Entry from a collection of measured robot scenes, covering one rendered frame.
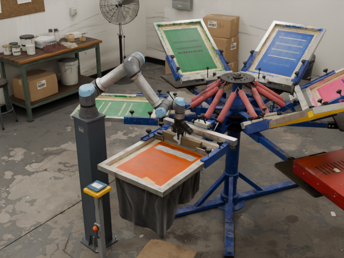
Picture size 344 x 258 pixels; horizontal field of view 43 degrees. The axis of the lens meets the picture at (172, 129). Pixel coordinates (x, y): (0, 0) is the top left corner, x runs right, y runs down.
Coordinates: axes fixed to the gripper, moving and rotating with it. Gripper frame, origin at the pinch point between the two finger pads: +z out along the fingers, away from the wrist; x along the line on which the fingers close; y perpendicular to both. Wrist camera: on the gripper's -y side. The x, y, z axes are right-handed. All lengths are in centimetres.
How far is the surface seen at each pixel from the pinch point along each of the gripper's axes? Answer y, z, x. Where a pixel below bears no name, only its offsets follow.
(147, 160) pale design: 9.1, 5.2, 30.6
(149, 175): -5.7, 5.3, 45.6
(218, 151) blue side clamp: -30.1, -0.2, -4.3
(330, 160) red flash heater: -106, -10, -22
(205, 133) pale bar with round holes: -7.8, -2.1, -20.6
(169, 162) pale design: -5.9, 5.2, 23.0
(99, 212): 10, 23, 80
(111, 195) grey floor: 102, 101, -21
